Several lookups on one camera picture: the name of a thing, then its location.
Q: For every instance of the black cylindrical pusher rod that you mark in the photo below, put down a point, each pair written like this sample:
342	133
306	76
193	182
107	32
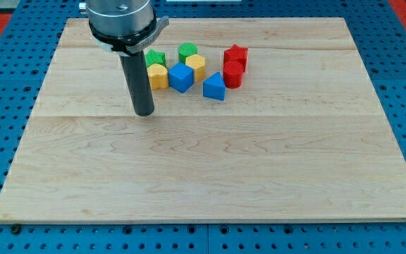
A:
136	76

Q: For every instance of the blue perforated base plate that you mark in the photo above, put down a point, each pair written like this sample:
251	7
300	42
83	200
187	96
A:
26	49

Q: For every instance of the red cylinder block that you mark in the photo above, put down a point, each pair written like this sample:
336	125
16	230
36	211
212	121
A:
232	74

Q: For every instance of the blue cube block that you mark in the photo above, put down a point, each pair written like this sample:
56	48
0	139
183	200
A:
181	77

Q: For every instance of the blue triangle block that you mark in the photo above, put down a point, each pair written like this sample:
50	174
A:
214	87

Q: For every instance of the wooden board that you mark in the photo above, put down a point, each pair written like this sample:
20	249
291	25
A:
304	139

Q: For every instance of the green star block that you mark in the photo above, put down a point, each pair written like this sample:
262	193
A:
155	57

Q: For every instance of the yellow hexagon block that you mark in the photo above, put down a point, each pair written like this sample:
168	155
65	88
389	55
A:
198	64

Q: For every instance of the green cylinder block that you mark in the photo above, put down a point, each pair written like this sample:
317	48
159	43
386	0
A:
185	50

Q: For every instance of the red star block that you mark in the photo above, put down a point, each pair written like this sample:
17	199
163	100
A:
236	53

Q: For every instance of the yellow heart block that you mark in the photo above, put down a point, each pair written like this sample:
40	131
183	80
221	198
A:
158	76

